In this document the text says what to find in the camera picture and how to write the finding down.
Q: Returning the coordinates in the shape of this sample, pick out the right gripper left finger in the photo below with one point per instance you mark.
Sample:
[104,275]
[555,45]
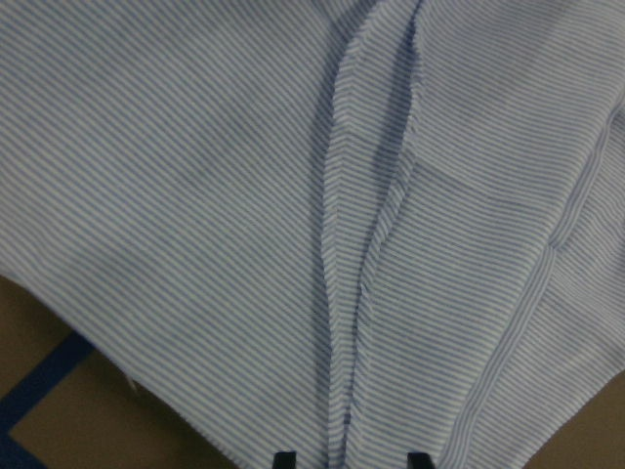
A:
[284,460]

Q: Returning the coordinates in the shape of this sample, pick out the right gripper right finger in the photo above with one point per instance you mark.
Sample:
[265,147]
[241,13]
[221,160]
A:
[419,460]

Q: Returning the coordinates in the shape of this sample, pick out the light blue striped shirt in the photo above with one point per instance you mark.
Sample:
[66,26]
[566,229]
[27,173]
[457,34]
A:
[352,229]

